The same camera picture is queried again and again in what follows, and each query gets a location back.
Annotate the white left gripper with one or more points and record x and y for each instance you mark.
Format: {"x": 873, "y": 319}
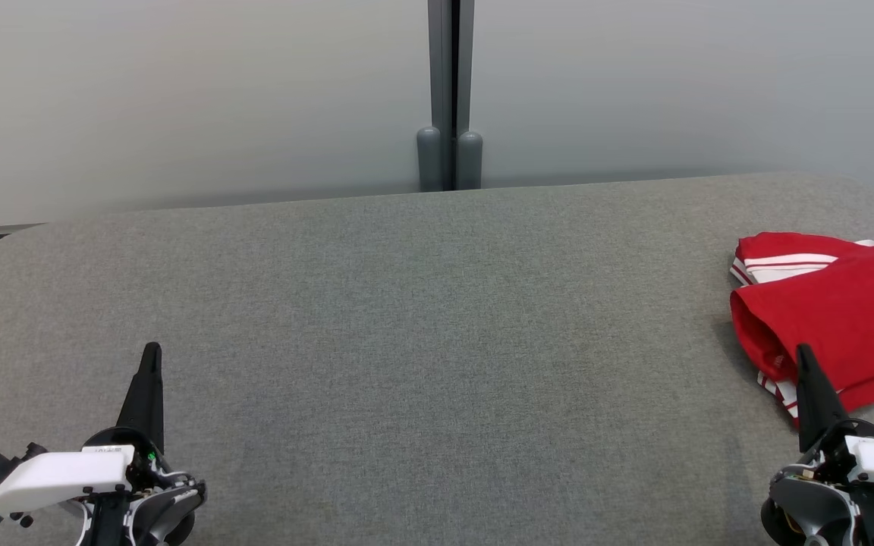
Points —
{"x": 58, "y": 474}

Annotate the red jersey with white sleeves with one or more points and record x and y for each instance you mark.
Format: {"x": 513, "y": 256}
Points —
{"x": 847, "y": 326}

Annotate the red shorts with white stripes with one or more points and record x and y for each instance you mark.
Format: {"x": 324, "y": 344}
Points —
{"x": 786, "y": 262}

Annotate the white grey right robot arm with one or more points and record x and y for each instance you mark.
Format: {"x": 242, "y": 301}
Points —
{"x": 816, "y": 508}

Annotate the grey partition post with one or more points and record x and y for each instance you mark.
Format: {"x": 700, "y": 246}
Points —
{"x": 448, "y": 91}

